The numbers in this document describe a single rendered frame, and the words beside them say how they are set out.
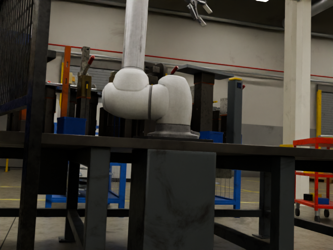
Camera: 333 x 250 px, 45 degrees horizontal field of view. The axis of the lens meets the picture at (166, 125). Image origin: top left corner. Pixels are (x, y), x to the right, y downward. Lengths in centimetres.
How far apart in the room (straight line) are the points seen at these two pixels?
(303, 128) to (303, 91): 58
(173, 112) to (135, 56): 31
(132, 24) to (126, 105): 38
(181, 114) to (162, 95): 12
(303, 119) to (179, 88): 495
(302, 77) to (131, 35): 504
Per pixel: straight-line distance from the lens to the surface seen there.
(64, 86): 217
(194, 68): 232
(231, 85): 259
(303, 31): 685
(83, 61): 224
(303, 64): 670
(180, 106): 171
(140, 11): 188
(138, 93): 172
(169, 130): 170
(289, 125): 975
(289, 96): 984
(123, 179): 426
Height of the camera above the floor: 62
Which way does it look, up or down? 5 degrees up
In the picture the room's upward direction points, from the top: 2 degrees clockwise
